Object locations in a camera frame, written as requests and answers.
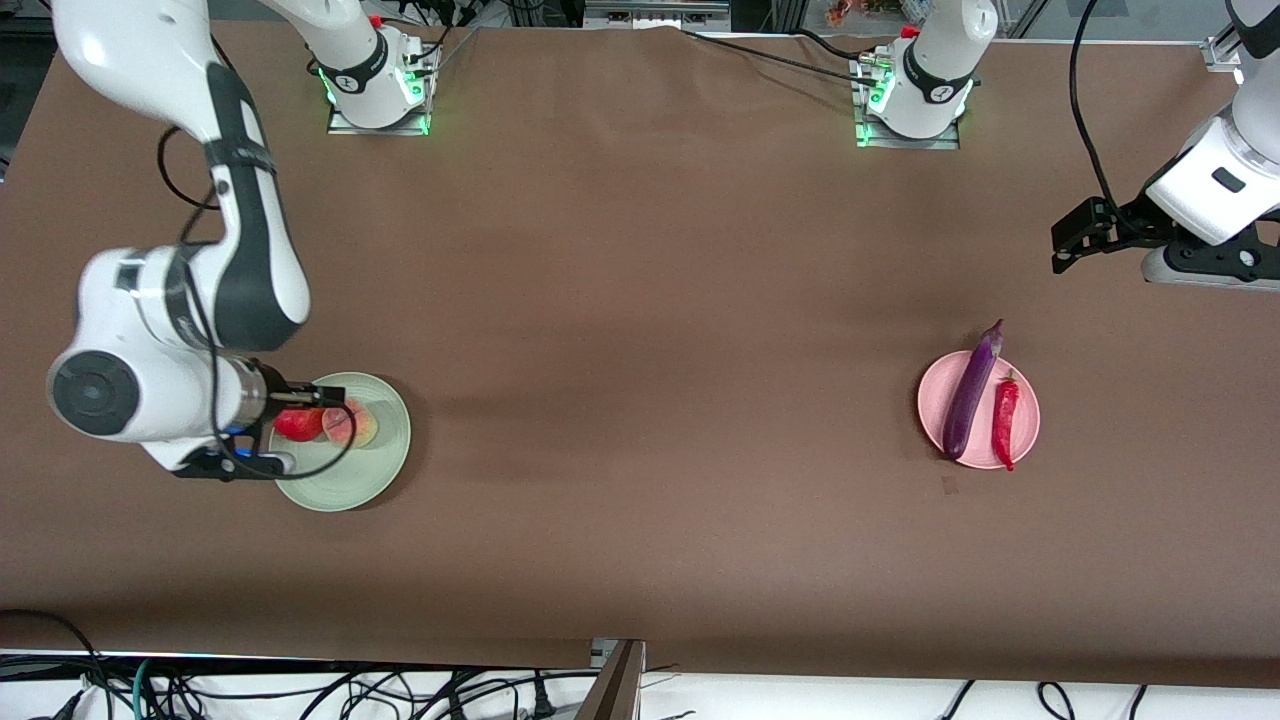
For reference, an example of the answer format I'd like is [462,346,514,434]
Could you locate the red apple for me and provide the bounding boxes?
[274,405,327,442]

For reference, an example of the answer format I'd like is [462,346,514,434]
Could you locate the yellow green peach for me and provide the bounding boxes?
[325,398,380,450]

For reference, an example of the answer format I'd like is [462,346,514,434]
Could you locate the red chili pepper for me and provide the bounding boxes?
[991,370,1021,472]

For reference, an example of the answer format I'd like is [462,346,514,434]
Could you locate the purple eggplant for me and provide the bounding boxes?
[942,319,1005,462]

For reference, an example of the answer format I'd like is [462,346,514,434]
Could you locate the pale green plate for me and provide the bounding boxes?
[268,372,413,514]

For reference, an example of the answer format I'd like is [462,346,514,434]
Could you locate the pink plate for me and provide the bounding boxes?
[917,350,1041,470]

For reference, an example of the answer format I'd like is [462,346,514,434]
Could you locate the brown table cover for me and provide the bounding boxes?
[0,18,1280,691]

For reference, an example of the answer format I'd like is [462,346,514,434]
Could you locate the silver box with ports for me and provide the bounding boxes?
[585,0,731,29]

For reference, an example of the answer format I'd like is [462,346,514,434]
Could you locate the black looped floor cable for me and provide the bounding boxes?
[0,608,106,720]

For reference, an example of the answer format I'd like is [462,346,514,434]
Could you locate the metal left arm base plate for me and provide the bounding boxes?
[855,50,961,151]

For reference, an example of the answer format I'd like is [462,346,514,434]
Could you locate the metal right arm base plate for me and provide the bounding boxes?
[327,40,433,136]

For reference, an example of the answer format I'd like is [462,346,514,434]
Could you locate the short black tabletop cable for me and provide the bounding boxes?
[790,28,873,63]

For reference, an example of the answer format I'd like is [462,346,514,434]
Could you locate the aluminium profile post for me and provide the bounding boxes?
[575,640,647,720]

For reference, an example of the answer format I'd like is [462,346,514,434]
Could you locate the long black tabletop cable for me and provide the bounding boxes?
[682,28,891,89]

